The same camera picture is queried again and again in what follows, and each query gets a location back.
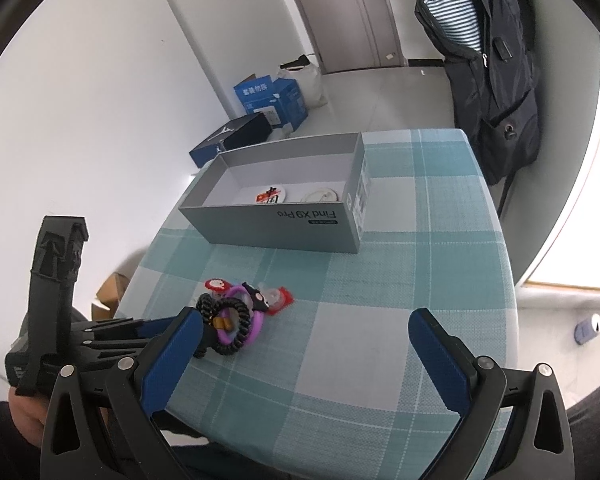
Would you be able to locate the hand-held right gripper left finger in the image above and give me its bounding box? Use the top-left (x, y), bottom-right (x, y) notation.
top-left (40, 306), bottom-right (206, 480)

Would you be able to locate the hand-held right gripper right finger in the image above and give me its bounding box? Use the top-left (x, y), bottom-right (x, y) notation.
top-left (409, 307), bottom-right (576, 480)

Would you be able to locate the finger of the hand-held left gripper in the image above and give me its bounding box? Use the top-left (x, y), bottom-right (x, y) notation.
top-left (77, 336), bottom-right (153, 367)
top-left (82, 315), bottom-right (181, 337)

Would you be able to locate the black spiral hair tie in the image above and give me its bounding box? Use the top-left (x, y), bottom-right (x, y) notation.
top-left (196, 294), bottom-right (253, 356)

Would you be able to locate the purple ring bracelet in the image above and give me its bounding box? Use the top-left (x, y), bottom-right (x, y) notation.
top-left (215, 283), bottom-right (267, 346)

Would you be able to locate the black hair clip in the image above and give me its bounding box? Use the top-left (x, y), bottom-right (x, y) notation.
top-left (240, 282), bottom-right (271, 313)

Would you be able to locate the red packaged hair clip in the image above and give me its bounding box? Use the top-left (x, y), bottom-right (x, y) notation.
top-left (260, 285), bottom-right (295, 316)

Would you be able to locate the grey cardboard box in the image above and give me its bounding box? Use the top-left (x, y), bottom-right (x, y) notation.
top-left (178, 131), bottom-right (371, 255)

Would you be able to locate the person's left forearm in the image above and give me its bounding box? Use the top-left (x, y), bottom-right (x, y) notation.
top-left (0, 400), bottom-right (43, 480)

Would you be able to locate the person's left hand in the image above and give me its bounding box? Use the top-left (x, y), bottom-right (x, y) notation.
top-left (7, 387), bottom-right (53, 446)

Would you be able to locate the brown cardboard box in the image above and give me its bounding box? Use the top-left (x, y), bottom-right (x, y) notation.
top-left (91, 271), bottom-right (131, 321)

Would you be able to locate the teal checked tablecloth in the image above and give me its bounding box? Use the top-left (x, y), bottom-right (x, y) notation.
top-left (117, 128), bottom-right (523, 480)

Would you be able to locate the blue can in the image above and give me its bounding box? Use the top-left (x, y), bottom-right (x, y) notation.
top-left (574, 313), bottom-right (600, 346)

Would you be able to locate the white round badge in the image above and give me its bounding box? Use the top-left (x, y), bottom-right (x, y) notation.
top-left (300, 187), bottom-right (340, 205)

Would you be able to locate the blue black shoe box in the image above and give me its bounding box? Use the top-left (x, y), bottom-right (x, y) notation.
top-left (189, 113), bottom-right (273, 168)

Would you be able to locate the blue cardboard box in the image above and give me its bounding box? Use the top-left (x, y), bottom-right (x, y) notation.
top-left (232, 72), bottom-right (309, 133)

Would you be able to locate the black backpack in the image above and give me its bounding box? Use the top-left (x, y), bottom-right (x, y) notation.
top-left (414, 0), bottom-right (541, 218)

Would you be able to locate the white plastic bag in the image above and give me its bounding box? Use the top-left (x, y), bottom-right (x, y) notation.
top-left (279, 62), bottom-right (328, 108)

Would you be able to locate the striped cloth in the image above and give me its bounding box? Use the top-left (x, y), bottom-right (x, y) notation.
top-left (422, 0), bottom-right (483, 53)

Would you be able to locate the grey door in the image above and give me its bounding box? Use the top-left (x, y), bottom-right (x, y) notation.
top-left (280, 0), bottom-right (408, 75)

